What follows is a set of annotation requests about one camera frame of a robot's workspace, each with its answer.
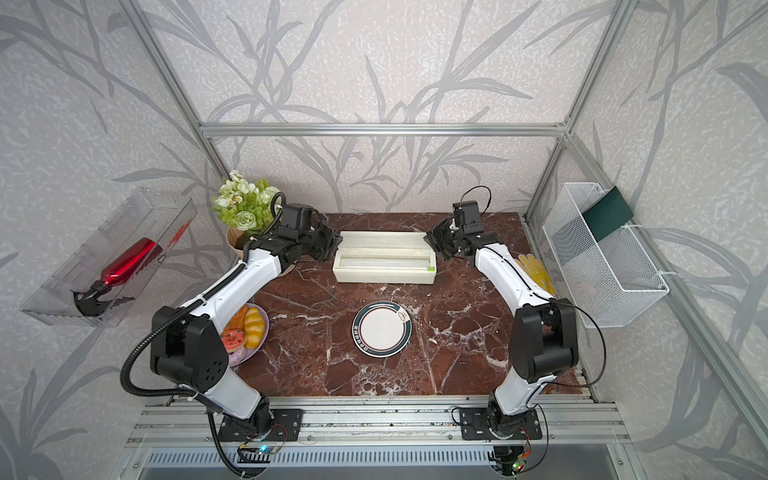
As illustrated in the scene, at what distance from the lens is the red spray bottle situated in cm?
60

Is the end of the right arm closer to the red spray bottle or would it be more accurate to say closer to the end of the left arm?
the end of the left arm

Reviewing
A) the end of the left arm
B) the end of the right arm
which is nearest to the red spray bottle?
the end of the left arm
